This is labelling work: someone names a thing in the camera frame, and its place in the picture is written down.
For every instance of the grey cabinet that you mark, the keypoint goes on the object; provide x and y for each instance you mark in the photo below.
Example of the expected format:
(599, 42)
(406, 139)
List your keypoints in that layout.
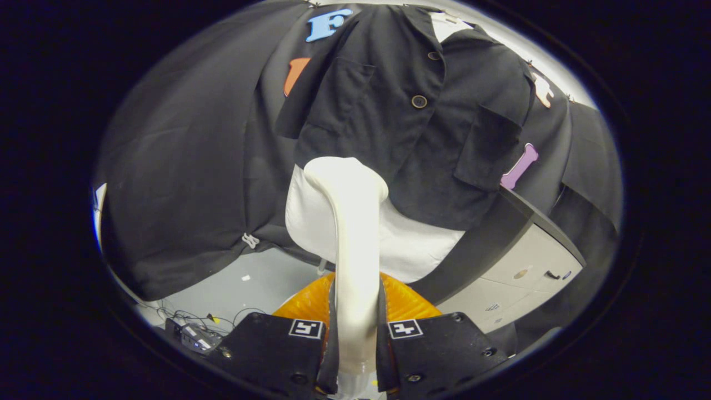
(516, 266)

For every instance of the black backdrop cloth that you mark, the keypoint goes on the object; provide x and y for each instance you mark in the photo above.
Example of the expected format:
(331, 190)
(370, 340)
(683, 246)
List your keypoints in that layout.
(183, 166)

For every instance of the grey power strip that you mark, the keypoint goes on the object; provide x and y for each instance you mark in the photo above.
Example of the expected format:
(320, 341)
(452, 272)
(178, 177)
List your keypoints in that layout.
(197, 338)

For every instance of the white shirt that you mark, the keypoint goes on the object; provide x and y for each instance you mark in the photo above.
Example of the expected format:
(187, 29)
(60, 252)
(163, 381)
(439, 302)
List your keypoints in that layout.
(416, 244)

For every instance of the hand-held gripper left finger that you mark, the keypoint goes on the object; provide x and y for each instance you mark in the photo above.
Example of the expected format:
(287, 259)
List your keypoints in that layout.
(266, 355)

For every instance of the cream garment steamer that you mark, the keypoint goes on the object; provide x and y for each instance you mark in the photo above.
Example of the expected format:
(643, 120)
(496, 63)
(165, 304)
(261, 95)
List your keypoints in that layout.
(355, 250)

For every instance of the white cloth tie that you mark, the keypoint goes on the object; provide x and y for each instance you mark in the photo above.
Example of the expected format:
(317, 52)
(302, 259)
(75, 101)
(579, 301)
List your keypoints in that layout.
(250, 240)

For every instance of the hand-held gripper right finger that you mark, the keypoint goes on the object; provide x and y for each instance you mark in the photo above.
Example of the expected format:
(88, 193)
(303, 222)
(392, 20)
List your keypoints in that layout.
(444, 350)

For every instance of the black suit jacket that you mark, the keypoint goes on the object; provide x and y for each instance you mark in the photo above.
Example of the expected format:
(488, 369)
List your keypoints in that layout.
(389, 139)

